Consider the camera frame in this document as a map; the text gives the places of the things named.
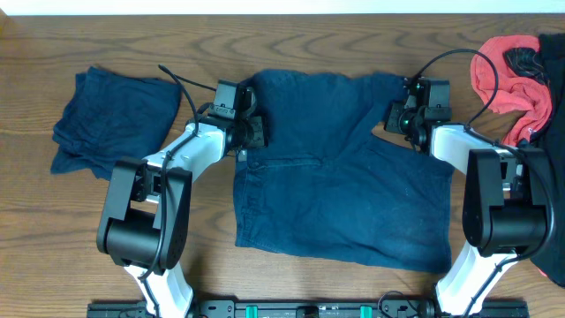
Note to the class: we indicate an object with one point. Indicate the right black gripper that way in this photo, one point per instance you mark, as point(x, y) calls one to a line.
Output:
point(397, 109)

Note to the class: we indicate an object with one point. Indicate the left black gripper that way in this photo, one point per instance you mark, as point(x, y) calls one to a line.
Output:
point(260, 132)

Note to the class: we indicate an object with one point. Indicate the navy blue shorts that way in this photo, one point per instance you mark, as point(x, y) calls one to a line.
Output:
point(325, 186)

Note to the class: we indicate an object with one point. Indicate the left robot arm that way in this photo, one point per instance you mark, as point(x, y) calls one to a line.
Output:
point(144, 222)

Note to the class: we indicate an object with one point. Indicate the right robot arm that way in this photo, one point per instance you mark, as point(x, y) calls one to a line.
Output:
point(508, 206)

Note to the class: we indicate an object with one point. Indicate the red cloth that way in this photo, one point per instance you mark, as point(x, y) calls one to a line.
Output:
point(508, 76)

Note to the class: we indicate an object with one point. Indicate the folded navy blue garment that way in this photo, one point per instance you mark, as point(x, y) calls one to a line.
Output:
point(111, 116)

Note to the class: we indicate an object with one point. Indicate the black garment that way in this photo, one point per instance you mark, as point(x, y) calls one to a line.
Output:
point(546, 66)

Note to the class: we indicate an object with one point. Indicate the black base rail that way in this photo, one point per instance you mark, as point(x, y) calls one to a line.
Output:
point(395, 307)

